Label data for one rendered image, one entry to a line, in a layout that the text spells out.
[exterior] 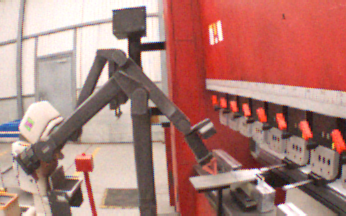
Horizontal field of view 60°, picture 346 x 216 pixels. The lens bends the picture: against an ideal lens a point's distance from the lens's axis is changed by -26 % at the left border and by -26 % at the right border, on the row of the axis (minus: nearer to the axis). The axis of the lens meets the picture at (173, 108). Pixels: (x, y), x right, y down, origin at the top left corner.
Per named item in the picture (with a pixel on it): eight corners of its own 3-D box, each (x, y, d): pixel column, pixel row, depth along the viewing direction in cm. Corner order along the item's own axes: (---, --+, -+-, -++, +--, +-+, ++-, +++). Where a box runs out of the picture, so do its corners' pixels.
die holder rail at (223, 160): (212, 164, 241) (212, 149, 240) (221, 163, 242) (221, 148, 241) (231, 183, 191) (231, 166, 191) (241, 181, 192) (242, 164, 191)
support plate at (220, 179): (189, 179, 167) (189, 177, 167) (244, 171, 170) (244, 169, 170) (195, 189, 149) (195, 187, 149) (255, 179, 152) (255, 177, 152)
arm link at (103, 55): (103, 43, 162) (98, 40, 152) (129, 53, 162) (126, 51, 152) (66, 134, 164) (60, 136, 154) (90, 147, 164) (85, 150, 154)
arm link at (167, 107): (113, 58, 163) (108, 56, 152) (122, 49, 162) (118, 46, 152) (182, 132, 163) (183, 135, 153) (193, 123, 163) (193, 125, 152)
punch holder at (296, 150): (285, 157, 109) (286, 105, 108) (305, 153, 110) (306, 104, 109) (302, 166, 95) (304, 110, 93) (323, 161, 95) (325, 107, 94)
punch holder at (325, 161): (309, 170, 90) (311, 111, 88) (329, 164, 90) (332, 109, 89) (331, 181, 75) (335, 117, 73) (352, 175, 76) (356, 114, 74)
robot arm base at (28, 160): (24, 151, 123) (14, 157, 111) (34, 139, 122) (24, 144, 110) (37, 169, 123) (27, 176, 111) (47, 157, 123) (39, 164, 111)
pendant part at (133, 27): (120, 122, 304) (117, 18, 296) (151, 120, 305) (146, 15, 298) (114, 131, 253) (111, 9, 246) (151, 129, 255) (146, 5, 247)
